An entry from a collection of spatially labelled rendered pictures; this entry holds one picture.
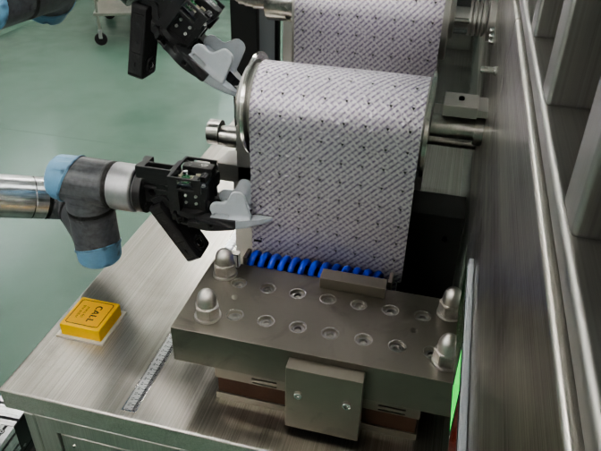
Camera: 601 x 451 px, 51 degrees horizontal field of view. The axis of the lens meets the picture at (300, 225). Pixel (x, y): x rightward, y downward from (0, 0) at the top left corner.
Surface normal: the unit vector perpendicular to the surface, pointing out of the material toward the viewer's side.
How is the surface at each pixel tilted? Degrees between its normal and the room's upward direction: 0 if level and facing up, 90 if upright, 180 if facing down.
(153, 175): 90
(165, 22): 90
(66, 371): 0
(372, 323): 0
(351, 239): 90
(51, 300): 0
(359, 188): 90
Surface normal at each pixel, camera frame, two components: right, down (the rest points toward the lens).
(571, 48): -0.25, 0.52
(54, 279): 0.02, -0.84
